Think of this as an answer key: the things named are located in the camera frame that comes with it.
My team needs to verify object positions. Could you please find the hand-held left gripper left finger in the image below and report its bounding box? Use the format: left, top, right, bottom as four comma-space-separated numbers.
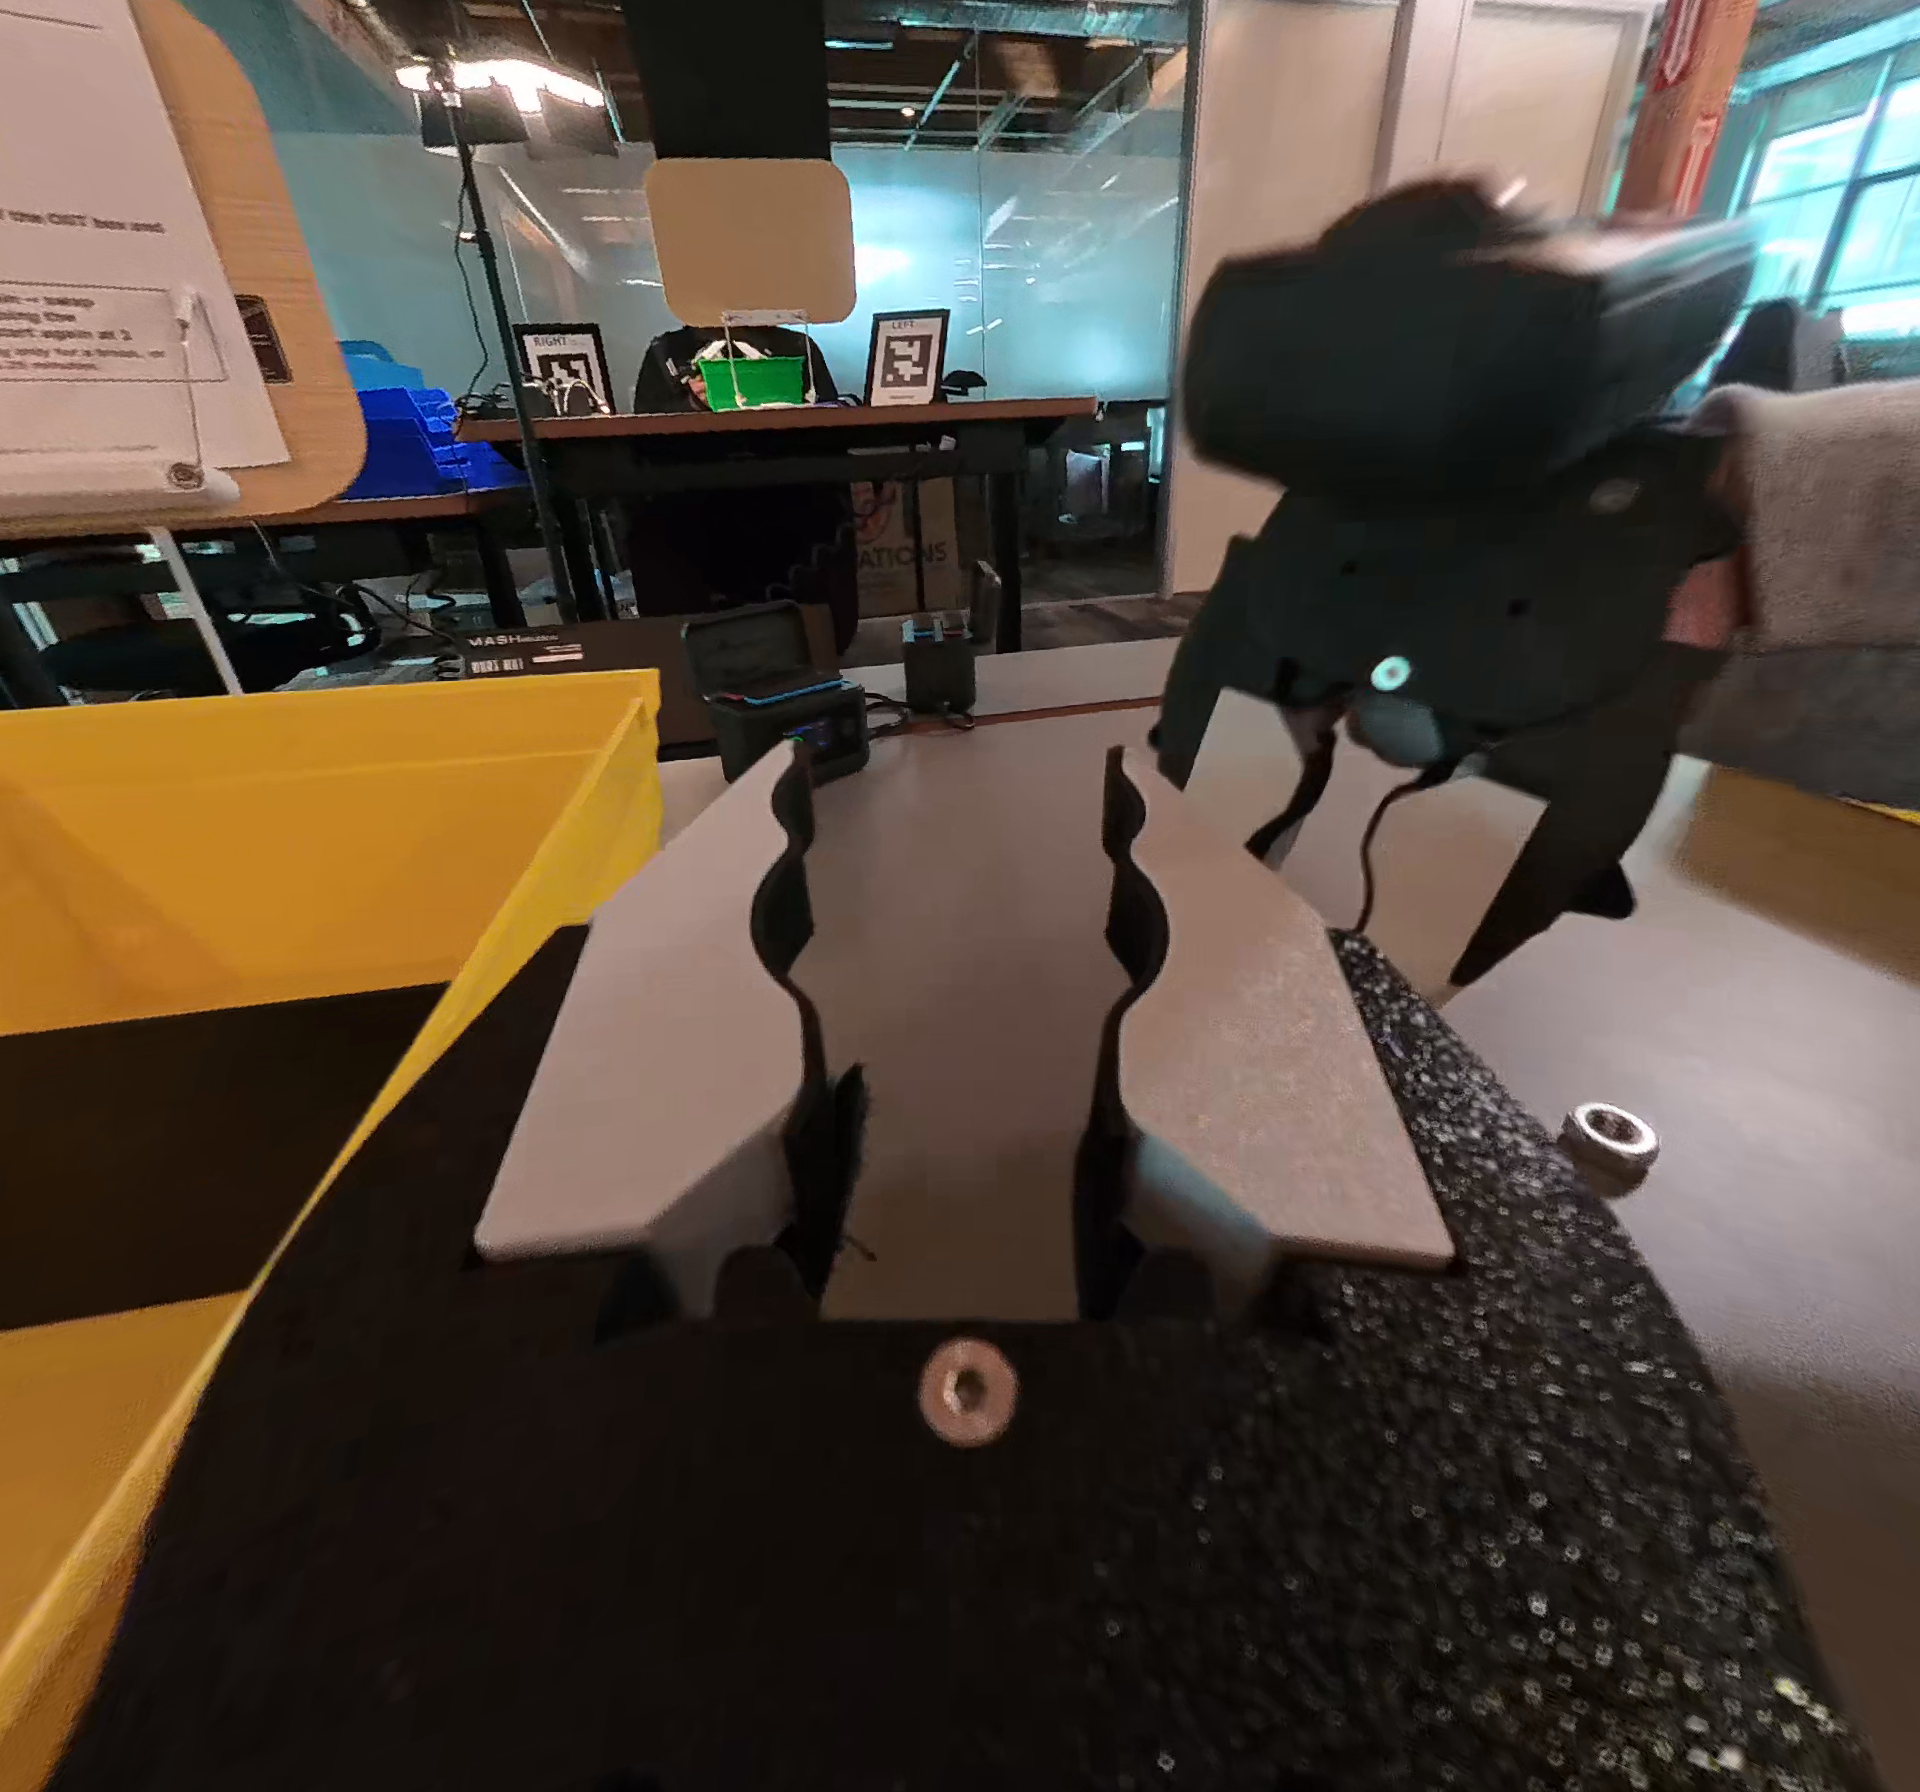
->
476, 736, 872, 1315

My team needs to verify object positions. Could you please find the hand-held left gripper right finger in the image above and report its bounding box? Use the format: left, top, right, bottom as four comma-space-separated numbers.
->
1075, 747, 1459, 1321

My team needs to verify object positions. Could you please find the steel hex nut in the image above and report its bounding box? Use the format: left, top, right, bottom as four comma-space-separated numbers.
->
1555, 1103, 1666, 1194

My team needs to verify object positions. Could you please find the person's right forearm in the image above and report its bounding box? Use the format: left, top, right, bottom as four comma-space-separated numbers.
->
1688, 381, 1920, 775

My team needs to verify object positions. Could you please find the black flat box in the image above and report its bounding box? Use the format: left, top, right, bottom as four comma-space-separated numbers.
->
461, 618, 714, 757

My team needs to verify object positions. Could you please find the black charger case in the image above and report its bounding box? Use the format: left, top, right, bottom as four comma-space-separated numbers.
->
684, 602, 879, 784

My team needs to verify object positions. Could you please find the yellow divided plastic bin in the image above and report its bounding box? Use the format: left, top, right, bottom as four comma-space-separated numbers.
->
0, 668, 661, 1792

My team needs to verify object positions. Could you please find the small black charger device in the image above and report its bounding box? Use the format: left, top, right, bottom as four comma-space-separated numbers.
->
896, 557, 1001, 714

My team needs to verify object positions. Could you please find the printed tag placard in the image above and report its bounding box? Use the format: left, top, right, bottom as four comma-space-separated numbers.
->
513, 322, 615, 419
866, 307, 950, 410

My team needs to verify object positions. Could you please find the wooden background table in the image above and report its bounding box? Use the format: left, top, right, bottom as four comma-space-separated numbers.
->
453, 397, 1105, 654

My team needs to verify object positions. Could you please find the stack of blue bins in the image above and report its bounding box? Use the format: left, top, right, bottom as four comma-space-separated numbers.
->
338, 341, 527, 503

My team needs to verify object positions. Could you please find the green plastic basket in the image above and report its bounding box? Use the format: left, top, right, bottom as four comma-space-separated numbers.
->
700, 315, 816, 413

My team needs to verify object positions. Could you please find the black light stand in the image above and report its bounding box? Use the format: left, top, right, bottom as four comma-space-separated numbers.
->
395, 53, 624, 624

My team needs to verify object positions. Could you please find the wooden sign board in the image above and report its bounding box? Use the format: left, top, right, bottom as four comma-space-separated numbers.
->
0, 0, 372, 526

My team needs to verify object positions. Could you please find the white printed paper sheet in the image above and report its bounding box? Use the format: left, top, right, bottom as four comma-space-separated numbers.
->
0, 0, 293, 476

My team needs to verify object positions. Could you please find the black cable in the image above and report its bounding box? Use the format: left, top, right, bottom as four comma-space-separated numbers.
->
1358, 747, 1449, 931

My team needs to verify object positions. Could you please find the wooden post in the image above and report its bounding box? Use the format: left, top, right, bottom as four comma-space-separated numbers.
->
1613, 0, 1800, 219

